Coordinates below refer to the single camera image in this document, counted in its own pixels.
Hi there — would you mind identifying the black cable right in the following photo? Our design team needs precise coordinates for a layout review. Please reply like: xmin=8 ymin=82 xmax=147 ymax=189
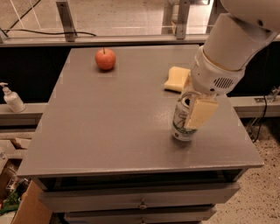
xmin=251 ymin=94 xmax=269 ymax=144

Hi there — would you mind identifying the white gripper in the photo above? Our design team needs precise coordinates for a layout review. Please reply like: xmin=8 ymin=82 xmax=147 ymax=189
xmin=182 ymin=46 xmax=245 ymax=130

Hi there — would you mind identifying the black cable on floor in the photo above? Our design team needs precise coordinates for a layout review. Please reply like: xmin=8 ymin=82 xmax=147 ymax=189
xmin=0 ymin=27 xmax=97 ymax=38

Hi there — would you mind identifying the red apple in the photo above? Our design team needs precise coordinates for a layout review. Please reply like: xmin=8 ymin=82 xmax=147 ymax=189
xmin=94 ymin=48 xmax=116 ymax=71

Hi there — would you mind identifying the lower grey drawer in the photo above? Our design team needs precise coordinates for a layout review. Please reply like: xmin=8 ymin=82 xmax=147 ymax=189
xmin=65 ymin=206 xmax=216 ymax=224

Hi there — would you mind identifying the white green 7up can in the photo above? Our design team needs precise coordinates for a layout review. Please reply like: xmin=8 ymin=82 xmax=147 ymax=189
xmin=171 ymin=96 xmax=196 ymax=142

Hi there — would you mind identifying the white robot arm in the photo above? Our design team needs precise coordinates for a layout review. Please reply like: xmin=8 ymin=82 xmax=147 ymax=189
xmin=182 ymin=0 xmax=280 ymax=130

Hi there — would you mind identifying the yellow sponge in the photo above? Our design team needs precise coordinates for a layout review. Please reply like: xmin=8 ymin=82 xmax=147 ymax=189
xmin=164 ymin=66 xmax=191 ymax=93

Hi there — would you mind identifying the right metal railing post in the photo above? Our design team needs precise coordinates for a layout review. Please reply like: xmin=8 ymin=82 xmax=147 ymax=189
xmin=176 ymin=0 xmax=191 ymax=39

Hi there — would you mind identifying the grey drawer cabinet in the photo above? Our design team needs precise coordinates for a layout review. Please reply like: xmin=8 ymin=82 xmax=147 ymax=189
xmin=17 ymin=44 xmax=265 ymax=224

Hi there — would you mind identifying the left metal railing post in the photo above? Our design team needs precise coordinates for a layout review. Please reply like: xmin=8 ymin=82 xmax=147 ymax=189
xmin=56 ymin=0 xmax=76 ymax=42

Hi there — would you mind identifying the metal railing post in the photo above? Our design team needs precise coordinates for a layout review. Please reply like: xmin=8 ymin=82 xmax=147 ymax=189
xmin=176 ymin=0 xmax=191 ymax=39
xmin=56 ymin=0 xmax=76 ymax=42

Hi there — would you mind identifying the grey drawer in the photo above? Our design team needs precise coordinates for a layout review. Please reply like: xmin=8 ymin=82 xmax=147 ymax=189
xmin=65 ymin=206 xmax=216 ymax=224
xmin=38 ymin=182 xmax=240 ymax=213

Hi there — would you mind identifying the white pump bottle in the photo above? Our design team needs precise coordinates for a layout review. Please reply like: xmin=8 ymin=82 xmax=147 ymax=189
xmin=0 ymin=82 xmax=25 ymax=113

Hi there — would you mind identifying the cardboard box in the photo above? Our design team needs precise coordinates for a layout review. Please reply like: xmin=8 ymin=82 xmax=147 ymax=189
xmin=11 ymin=181 xmax=53 ymax=224

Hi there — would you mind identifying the clutter of packages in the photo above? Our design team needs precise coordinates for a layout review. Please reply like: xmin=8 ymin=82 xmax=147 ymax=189
xmin=0 ymin=140 xmax=29 ymax=224

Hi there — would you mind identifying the upper grey drawer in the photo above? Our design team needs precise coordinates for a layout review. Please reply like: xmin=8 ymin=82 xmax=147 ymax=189
xmin=38 ymin=182 xmax=240 ymax=213

